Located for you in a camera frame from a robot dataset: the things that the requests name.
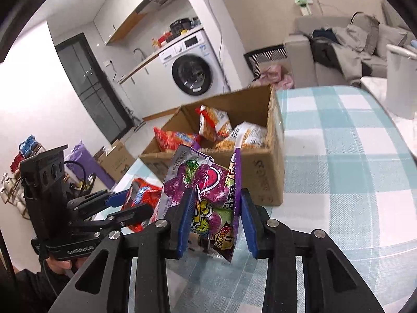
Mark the black white patterned chair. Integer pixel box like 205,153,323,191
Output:
244,44,287,77

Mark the red white snack bag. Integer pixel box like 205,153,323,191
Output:
121,177,162,212

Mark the purple bag on floor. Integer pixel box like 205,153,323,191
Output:
64,141,114,189

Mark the grey sofa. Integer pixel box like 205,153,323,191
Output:
283,12,416,88

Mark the grey clothes pile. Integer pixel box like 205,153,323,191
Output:
310,12,387,86

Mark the pink cloth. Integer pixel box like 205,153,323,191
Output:
251,64,295,91

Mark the wall power strip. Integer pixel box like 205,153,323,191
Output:
295,0,313,16

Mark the white noodle snack bag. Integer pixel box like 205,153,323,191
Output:
213,122,267,151

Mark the red orange chip bag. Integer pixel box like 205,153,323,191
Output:
153,127,202,151

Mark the white cylindrical appliance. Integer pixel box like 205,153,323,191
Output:
386,45,417,119

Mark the black glass door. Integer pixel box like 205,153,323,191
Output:
55,33,134,143

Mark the brown cardboard SF box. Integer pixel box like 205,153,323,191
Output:
139,84,286,207

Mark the white washing machine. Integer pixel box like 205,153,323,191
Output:
159,29,230,98

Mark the small cardboard box on floor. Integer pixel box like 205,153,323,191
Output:
94,140,136,182

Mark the left hand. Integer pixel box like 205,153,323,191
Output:
46,256,87,274

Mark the purple grape candy bag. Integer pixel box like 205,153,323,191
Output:
151,145,242,262

